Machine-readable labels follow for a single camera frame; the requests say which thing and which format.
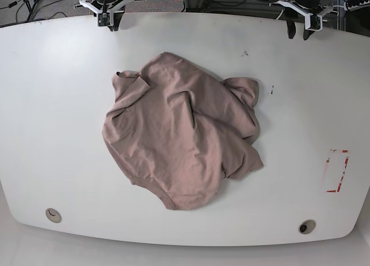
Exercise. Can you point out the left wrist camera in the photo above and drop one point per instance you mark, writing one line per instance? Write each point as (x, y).
(313, 22)

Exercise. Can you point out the red tape marking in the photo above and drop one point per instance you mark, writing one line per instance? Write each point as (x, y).
(334, 170)

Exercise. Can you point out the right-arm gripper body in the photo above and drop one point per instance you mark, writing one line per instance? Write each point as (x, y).
(103, 6)

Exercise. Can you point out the right table grommet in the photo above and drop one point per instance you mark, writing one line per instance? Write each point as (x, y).
(307, 227)

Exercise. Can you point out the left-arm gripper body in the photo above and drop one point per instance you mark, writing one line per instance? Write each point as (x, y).
(294, 8)

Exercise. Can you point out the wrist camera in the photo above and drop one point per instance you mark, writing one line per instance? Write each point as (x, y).
(103, 19)
(313, 22)

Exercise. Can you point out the white power strip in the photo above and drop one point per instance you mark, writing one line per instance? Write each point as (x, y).
(352, 5)

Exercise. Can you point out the dusty pink T-shirt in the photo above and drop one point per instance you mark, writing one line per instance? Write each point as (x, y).
(178, 132)

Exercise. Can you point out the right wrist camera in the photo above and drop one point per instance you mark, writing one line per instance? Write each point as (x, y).
(103, 19)

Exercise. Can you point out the table grommet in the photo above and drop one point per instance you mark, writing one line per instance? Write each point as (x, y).
(53, 215)
(307, 227)

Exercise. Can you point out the left table grommet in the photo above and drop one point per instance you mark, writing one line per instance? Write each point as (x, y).
(53, 215)

